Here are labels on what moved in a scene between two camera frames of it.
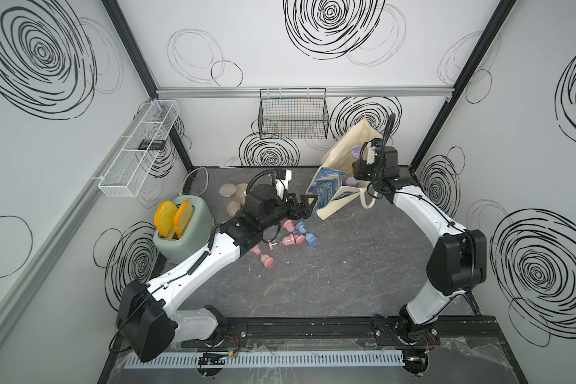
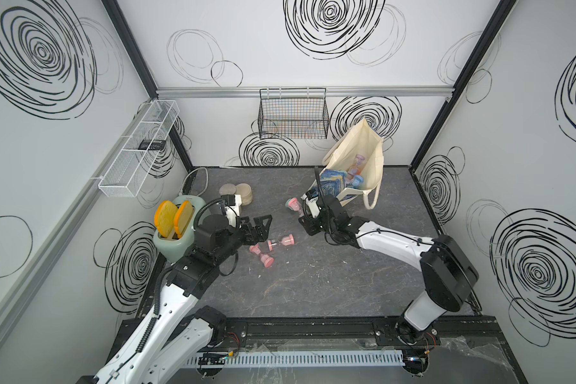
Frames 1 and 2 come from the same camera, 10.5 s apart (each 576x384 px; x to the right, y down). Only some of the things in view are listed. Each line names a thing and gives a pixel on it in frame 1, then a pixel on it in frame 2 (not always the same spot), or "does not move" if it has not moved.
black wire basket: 294,114 does not move
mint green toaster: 175,250 does not move
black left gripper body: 279,213 to 235,239
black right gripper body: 363,172 to 314,226
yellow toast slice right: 182,218 does not move
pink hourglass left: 266,260 does not move
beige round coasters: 240,189 does not move
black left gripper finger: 302,198 to 259,225
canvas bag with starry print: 334,179 does not move
